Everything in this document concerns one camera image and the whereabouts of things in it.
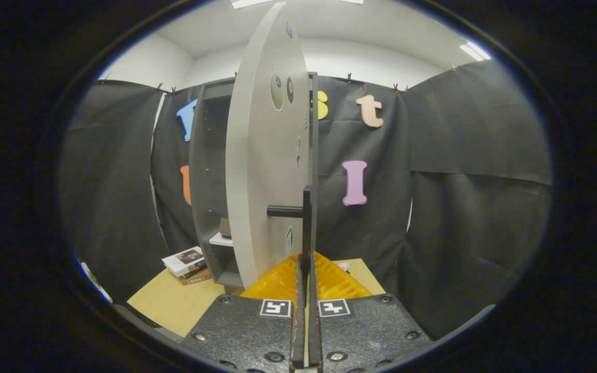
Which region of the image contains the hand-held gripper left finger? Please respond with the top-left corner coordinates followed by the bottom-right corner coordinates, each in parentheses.
top-left (182, 252), bottom-right (307, 373)

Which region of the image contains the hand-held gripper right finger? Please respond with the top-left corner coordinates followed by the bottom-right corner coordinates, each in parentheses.
top-left (309, 251), bottom-right (434, 373)

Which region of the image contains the black door handle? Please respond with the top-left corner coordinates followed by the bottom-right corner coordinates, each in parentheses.
top-left (267, 185), bottom-right (312, 275)

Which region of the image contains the grey shoe cabinet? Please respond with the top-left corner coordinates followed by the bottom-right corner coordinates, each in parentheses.
top-left (189, 71), bottom-right (320, 288)

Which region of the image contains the stack of books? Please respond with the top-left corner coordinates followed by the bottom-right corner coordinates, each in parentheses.
top-left (162, 246), bottom-right (212, 286)

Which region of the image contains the white patterned object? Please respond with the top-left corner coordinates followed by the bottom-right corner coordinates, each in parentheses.
top-left (78, 261), bottom-right (113, 304)

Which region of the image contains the black backdrop cloth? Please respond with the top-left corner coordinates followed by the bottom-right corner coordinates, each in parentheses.
top-left (59, 60), bottom-right (553, 340)

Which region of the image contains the small ceiling light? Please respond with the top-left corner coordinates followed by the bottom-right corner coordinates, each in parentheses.
top-left (459, 40), bottom-right (492, 62)

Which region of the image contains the long ceiling light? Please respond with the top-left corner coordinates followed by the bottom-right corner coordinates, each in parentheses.
top-left (231, 0), bottom-right (364, 9)

